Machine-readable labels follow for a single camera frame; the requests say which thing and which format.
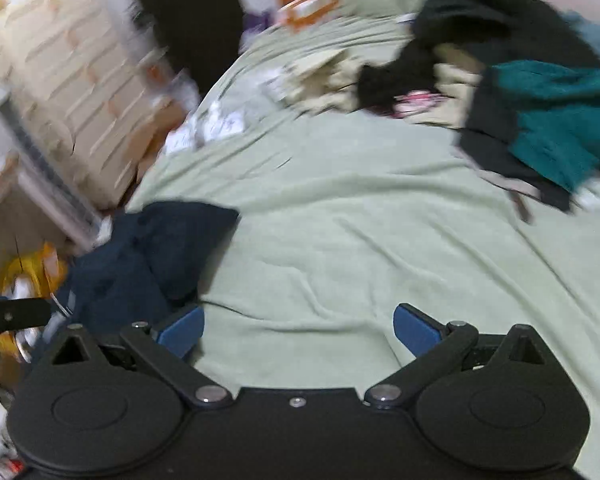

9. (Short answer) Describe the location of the navy zip jacket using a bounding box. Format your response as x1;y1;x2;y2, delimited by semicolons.
55;201;241;346

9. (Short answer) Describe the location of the teal garment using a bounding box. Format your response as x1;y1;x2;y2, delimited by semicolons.
490;59;600;196

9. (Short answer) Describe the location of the yellow paper bag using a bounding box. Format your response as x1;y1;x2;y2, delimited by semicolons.
0;242;68;301

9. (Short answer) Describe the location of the purple and white bag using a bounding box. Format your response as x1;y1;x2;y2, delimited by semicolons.
239;9;277;48

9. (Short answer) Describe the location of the large black garment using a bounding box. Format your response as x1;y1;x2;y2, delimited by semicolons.
412;0;600;211

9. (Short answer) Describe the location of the dark door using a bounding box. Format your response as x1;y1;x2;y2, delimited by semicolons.
125;0;248;91

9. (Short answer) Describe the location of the cream drawer cabinet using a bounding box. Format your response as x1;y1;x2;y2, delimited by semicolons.
0;0;181;208

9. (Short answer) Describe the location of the white power strip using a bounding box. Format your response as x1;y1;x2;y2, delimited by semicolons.
192;102;248;143
164;125;203;157

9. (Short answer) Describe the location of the bed with green sheet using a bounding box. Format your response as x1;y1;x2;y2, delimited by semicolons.
125;12;600;480

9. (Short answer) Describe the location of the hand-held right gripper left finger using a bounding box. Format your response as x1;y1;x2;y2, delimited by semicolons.
34;304;233;407

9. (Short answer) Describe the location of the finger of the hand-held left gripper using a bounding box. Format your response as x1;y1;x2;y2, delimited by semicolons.
0;297;52;337

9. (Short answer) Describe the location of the white tower fan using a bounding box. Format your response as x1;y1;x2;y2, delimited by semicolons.
0;95;103;251

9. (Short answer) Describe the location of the white box with orange tape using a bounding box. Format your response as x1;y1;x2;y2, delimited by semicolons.
276;0;337;28

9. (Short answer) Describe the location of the black garment with pink print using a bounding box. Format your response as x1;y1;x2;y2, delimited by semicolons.
356;42;443;118

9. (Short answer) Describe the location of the beige garment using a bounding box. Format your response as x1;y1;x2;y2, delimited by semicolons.
282;42;483;128

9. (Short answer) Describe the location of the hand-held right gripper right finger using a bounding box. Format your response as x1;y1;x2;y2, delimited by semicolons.
364;303;568;407

